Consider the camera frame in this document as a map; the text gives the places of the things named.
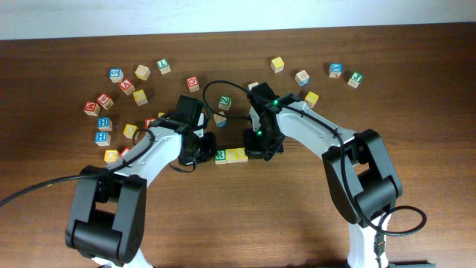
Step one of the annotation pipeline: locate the green R block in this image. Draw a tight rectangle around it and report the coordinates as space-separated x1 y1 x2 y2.
215 150 227 165

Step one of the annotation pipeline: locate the yellow S block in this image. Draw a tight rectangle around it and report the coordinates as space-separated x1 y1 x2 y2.
237 147 248 162
225 148 237 163

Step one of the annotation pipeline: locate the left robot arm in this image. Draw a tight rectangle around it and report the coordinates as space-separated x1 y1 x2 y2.
65 95 216 267

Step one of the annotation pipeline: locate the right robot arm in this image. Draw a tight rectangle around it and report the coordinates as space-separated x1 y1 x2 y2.
244 83 427 267

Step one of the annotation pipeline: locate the wood block blue side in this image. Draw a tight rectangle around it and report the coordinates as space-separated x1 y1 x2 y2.
213 111 228 127

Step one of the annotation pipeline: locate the green Z block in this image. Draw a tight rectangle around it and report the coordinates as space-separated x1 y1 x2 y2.
218 95 232 111

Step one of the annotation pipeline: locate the red A block lower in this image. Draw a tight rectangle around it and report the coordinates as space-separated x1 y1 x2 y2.
144 118 155 129

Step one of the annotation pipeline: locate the red a block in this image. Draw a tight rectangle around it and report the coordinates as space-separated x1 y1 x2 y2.
144 118 155 129
119 78 135 95

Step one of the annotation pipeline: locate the plain white wood block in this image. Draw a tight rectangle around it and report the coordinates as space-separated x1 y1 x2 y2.
248 82 259 91

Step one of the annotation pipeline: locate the red Q block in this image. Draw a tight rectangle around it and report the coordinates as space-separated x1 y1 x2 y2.
186 76 200 92

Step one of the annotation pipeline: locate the yellow block mid left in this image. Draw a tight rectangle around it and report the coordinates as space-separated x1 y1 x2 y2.
123 124 138 139

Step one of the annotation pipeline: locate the red I block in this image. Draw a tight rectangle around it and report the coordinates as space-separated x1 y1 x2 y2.
120 147 130 158

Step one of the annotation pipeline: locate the wood block blue-side right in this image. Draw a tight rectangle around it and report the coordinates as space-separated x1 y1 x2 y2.
295 70 310 86

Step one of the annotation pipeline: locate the yellow block upper left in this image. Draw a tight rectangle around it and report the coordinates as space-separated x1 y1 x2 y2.
133 89 148 106

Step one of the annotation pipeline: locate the yellow block top right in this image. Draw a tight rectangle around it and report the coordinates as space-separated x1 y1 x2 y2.
271 57 285 73

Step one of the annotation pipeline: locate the yellow block bottom left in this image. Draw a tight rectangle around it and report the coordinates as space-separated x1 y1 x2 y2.
103 150 120 163

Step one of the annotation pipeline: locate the green L block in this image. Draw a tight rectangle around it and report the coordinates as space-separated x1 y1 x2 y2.
156 58 171 74

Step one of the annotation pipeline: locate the plain wood yellow-side block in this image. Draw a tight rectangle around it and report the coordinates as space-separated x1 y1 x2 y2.
135 65 150 80

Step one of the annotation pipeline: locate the red A block upper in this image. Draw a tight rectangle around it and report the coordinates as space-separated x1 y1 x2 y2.
119 78 135 95

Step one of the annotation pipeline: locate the blue H block lower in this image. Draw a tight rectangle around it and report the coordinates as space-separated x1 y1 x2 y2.
94 132 111 146

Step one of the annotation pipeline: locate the blue h block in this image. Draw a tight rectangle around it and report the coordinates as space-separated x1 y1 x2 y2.
97 117 112 132
94 132 111 146

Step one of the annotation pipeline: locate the blue H block upper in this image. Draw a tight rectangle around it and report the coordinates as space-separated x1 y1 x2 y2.
97 117 112 132

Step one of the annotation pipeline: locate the blue X block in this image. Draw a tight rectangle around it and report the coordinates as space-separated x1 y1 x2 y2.
329 63 343 78

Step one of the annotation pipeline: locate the red 9 block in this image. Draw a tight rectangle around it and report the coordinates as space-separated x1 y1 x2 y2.
96 93 114 109

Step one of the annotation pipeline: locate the blue S block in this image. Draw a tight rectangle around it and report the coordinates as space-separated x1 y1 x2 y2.
109 68 123 83

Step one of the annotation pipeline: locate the green J block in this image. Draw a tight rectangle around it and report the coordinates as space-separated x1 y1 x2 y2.
347 71 364 89

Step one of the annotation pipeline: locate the red M block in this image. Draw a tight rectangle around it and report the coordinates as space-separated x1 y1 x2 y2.
83 101 100 116

